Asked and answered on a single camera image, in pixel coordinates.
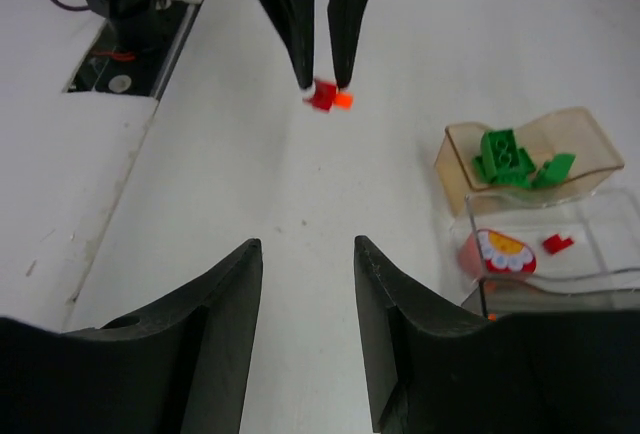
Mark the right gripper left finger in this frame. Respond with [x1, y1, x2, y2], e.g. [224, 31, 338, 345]
[1, 239, 263, 433]

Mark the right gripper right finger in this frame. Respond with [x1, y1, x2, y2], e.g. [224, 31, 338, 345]
[354, 236, 639, 433]

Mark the red lego brick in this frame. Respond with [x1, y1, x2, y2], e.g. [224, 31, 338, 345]
[303, 78, 339, 112]

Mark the orange red lego piece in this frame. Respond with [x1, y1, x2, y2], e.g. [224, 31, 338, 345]
[333, 92, 353, 110]

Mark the red flower lego piece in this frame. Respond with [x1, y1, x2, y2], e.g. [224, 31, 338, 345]
[457, 229, 537, 279]

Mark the dark red lego piece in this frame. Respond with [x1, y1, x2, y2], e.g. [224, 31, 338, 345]
[541, 234, 575, 256]

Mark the green long lego brick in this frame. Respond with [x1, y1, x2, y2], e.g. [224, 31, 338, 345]
[472, 129, 536, 189]

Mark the green sloped lego brick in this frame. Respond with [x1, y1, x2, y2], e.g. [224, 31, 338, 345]
[531, 153, 576, 189]

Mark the grey translucent container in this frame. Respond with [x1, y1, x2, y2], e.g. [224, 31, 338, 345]
[461, 276, 639, 320]

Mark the clear container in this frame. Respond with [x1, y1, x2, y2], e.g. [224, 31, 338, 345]
[450, 189, 639, 293]

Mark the orange translucent container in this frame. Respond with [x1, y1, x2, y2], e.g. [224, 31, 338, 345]
[434, 107, 625, 216]

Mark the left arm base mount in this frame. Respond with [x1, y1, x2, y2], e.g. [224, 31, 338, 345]
[65, 0, 199, 100]

